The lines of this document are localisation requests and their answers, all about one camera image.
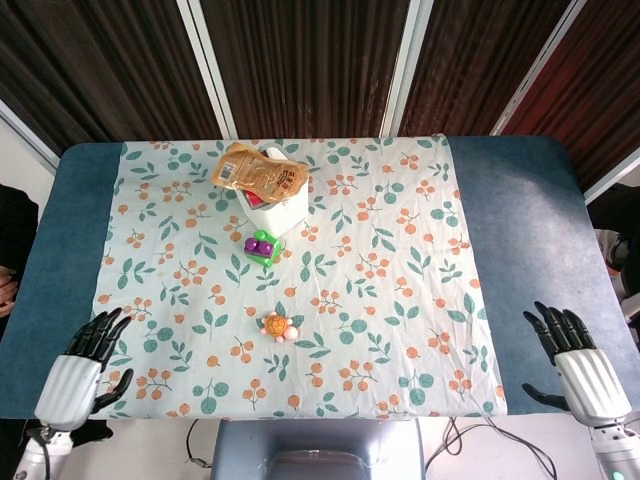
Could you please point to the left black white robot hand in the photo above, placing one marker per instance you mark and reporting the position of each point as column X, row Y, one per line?
column 82, row 360

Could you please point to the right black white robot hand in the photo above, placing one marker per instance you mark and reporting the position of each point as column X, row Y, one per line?
column 575, row 360

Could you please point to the pink orange turtle toy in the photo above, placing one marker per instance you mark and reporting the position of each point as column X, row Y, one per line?
column 277, row 326

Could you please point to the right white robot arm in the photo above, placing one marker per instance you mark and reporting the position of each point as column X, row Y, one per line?
column 615, row 450

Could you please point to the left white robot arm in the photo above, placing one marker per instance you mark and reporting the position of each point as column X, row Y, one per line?
column 42, row 450

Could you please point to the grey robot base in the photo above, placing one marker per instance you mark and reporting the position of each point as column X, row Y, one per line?
column 320, row 450

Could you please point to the purple toy building block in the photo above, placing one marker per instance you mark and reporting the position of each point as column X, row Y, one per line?
column 258, row 245

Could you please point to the purple green toy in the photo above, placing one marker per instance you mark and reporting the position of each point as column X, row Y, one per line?
column 265, row 255

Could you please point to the blue table cover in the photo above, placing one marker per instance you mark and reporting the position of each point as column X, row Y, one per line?
column 530, row 240

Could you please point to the person in dark clothes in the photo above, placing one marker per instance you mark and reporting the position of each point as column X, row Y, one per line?
column 15, row 240
column 617, row 235

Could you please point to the floral print tablecloth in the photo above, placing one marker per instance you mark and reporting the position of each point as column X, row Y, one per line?
column 310, row 300

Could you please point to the red packet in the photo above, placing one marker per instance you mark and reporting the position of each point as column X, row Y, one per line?
column 256, row 200

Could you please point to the white ribbed plastic bin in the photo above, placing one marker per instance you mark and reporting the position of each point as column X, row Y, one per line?
column 277, row 210

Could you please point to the brown spouted snack pouch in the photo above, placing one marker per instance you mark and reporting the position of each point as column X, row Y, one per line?
column 257, row 172

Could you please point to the white partition frame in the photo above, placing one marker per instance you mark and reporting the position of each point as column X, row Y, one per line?
column 215, row 70

